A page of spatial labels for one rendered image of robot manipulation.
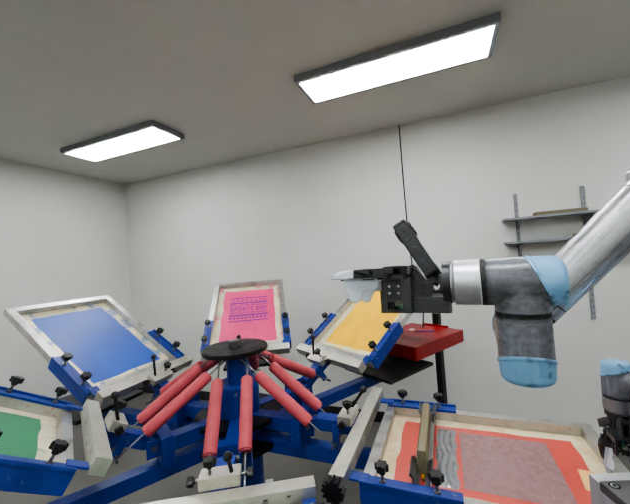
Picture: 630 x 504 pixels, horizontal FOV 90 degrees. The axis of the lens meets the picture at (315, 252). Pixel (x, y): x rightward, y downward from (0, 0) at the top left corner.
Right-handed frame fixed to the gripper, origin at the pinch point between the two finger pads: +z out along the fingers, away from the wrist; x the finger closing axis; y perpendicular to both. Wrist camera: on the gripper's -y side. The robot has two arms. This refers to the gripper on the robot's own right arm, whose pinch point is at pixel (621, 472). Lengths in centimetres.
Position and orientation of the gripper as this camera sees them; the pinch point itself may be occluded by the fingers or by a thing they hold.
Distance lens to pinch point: 154.2
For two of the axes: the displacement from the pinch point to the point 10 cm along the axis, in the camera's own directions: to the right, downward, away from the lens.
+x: 9.3, -0.7, -3.7
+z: 0.7, 10.0, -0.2
